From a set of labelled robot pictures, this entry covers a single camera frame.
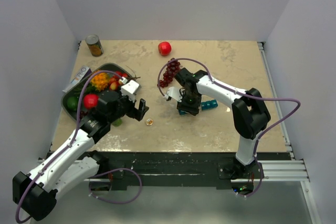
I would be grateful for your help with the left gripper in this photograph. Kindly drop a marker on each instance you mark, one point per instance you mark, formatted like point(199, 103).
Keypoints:
point(134, 112)

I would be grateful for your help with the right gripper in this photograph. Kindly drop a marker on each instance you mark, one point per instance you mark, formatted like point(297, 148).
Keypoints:
point(192, 108)

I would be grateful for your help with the teal weekly pill organizer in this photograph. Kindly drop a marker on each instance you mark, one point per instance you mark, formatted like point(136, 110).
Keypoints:
point(207, 105)

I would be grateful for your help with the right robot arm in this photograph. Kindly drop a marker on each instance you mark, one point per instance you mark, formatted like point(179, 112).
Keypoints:
point(250, 114)

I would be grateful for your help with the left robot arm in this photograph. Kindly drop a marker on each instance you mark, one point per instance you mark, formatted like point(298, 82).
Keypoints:
point(38, 191)

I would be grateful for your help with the green bottle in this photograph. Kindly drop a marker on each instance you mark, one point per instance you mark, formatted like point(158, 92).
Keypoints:
point(117, 122)

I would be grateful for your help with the red cherry bunch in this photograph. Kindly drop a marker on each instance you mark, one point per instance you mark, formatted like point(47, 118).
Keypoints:
point(115, 82)

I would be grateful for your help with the red grape bunch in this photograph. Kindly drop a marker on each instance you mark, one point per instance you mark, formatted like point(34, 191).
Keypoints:
point(172, 68)

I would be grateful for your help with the dark grey tray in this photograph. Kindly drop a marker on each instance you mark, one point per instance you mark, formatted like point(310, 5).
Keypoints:
point(76, 90)

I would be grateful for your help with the orange flower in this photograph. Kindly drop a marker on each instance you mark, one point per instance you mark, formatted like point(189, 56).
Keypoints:
point(98, 83)

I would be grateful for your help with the red apple in tray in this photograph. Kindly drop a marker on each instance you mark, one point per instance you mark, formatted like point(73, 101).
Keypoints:
point(90, 101)

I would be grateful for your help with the red apple on table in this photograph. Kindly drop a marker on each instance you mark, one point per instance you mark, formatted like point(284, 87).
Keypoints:
point(164, 48)

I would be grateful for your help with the white toothpaste box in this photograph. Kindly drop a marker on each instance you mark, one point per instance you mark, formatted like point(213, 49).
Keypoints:
point(80, 74)

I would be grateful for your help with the green lime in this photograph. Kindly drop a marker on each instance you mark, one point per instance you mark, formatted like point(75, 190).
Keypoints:
point(72, 103)

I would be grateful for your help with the tin can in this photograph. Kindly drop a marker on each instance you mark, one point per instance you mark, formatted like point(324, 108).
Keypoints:
point(94, 45)

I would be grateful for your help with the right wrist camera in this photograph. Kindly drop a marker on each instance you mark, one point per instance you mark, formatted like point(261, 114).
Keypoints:
point(173, 93)

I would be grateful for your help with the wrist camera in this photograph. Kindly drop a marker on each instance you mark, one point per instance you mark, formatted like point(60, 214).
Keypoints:
point(173, 93)
point(130, 88)

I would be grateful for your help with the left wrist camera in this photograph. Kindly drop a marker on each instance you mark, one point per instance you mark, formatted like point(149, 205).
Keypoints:
point(130, 88)

